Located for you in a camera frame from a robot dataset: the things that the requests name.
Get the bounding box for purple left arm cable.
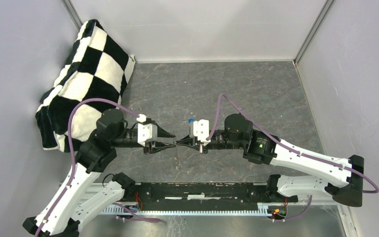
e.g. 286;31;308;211
33;98;161;237

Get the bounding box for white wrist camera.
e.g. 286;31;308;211
189;119;211;146
136;114;157;146

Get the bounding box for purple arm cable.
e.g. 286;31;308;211
208;93;379;223
33;98;161;237

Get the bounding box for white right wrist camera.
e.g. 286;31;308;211
189;119;211;146

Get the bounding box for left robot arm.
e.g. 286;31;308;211
23;109;174;237

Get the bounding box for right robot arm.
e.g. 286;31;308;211
176;114;364;207

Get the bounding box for black white checkered blanket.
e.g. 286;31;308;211
35;19;136;153

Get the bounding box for white slotted cable duct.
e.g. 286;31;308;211
100;204;271;217

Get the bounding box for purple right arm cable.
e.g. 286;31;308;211
208;93;379;223

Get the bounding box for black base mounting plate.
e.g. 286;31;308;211
119;183;299;211

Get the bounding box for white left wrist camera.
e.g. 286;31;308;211
136;114;157;146

